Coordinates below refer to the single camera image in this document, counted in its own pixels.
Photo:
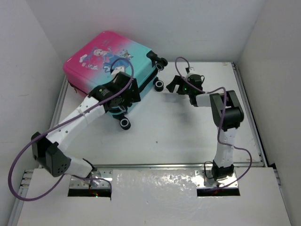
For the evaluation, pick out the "teal suitcase with grey lining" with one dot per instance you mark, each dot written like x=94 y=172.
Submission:
x=92 y=66

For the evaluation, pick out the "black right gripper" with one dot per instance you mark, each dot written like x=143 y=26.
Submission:
x=178 y=80

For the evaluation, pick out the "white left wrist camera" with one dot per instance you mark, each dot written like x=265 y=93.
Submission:
x=116 y=70

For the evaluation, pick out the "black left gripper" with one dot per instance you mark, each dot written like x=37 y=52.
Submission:
x=132 y=96

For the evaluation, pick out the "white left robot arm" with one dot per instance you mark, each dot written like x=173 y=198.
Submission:
x=49 y=149

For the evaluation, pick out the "silver mounting rail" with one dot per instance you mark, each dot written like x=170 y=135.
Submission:
x=202 y=178

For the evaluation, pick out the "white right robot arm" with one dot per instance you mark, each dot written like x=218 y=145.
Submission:
x=227 y=115

